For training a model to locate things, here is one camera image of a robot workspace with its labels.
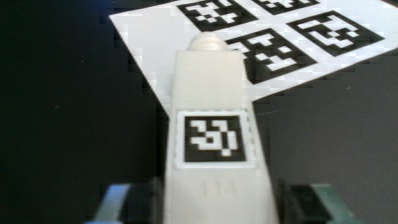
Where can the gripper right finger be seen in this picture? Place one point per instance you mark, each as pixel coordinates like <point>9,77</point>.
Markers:
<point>311,205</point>

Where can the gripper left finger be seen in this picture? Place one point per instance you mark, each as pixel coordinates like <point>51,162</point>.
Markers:
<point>130,204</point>

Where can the white desk leg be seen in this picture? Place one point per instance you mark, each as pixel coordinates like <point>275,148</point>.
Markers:
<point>217,181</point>

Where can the white marker sheet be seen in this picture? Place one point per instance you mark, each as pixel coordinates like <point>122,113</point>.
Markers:
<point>302,37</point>

